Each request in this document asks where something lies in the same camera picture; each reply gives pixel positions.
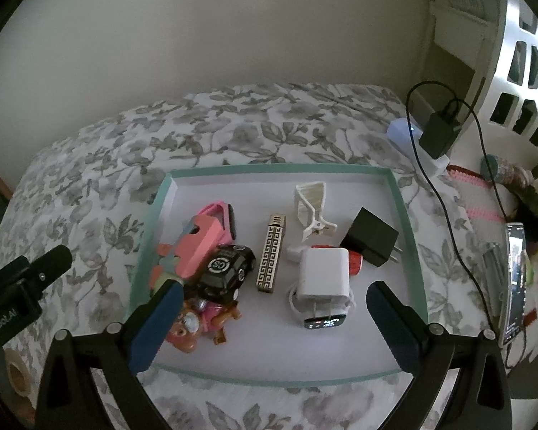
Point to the dark flowered bundle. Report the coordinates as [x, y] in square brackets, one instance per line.
[535, 215]

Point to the orange and blue toy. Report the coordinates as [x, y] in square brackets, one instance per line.
[166, 260]

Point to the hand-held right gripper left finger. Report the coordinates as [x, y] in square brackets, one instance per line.
[159, 322]

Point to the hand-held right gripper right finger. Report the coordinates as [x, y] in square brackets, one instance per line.
[394, 327]

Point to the white charger block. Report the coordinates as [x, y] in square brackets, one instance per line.
[323, 273]

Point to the black charger block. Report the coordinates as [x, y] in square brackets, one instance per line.
[370, 237]

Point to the black power adapter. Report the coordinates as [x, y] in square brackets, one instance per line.
[438, 134]

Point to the brown and pink toy dog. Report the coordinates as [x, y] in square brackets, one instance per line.
[206, 318]

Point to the smartphone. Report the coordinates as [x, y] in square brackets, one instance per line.
[513, 282]

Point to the brown tape roll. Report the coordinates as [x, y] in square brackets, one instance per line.
[20, 374]

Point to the gold patterned lighter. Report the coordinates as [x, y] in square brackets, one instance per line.
[271, 255]

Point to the grey slim remote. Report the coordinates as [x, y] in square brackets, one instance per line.
[493, 277]

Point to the white lattice furniture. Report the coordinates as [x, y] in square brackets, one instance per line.
[515, 62]

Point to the white plastic clip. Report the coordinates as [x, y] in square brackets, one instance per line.
[311, 206]

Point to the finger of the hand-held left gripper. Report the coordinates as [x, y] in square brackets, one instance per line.
[49, 268]

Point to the salmon pink block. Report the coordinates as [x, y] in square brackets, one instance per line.
[206, 237]

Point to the white night light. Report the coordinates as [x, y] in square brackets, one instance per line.
[401, 136]

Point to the white tray with teal rim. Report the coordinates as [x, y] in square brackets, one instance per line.
[251, 197]

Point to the red and pink crochet cloth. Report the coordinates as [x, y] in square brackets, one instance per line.
[475, 197]

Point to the grey floral bedspread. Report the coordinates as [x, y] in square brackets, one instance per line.
[94, 165]

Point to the white smartwatch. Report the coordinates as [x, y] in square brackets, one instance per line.
[325, 321]

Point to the black toy car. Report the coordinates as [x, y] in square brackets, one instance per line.
[224, 273]

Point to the teal round jar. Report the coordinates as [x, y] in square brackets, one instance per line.
[502, 170]

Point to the red and white plug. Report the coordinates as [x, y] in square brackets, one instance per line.
[355, 263]

